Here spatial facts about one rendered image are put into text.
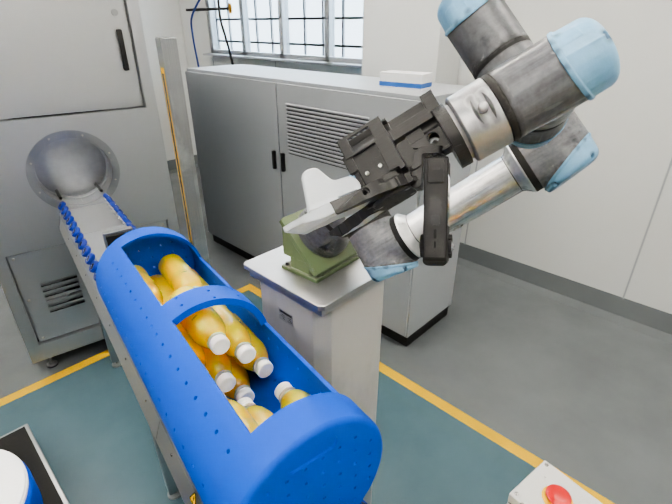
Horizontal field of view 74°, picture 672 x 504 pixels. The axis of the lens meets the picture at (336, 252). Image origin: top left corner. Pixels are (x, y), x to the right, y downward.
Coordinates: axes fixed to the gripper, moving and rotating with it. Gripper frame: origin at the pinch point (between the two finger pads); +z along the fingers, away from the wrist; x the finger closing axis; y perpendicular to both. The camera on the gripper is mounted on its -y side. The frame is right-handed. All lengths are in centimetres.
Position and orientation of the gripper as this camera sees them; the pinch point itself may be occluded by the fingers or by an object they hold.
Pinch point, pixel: (311, 238)
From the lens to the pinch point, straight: 52.5
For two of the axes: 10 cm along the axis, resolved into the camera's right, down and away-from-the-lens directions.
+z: -8.4, 4.6, 2.8
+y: -4.5, -8.9, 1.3
